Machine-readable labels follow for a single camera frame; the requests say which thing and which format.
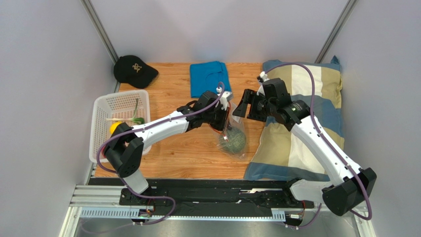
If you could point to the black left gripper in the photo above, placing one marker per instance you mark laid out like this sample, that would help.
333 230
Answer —
221 125

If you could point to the black baseball cap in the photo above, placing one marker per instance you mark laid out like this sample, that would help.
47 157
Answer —
132 70

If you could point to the striped blue beige pillow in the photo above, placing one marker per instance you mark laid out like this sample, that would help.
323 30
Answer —
280 155

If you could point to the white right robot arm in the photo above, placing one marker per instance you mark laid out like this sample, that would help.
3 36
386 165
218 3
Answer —
349 185

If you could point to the green fake scallion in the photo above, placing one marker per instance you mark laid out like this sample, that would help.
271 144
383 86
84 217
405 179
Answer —
134 118

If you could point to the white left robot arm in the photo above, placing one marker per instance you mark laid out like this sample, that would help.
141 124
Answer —
125 147

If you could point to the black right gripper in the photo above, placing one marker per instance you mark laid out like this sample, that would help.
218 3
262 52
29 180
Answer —
249 102

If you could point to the yellow fake pear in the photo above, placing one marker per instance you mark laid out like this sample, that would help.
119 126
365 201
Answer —
114 126

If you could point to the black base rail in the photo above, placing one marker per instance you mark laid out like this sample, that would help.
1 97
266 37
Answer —
191 199

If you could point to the folded blue shirt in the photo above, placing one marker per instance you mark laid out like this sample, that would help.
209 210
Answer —
206 76

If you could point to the green netted fake melon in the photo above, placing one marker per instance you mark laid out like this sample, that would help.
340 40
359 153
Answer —
234 143

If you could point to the clear zip top bag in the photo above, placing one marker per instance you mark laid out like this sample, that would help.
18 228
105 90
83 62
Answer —
233 121

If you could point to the white plastic basket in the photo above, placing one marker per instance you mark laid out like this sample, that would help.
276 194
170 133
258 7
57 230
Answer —
115 105

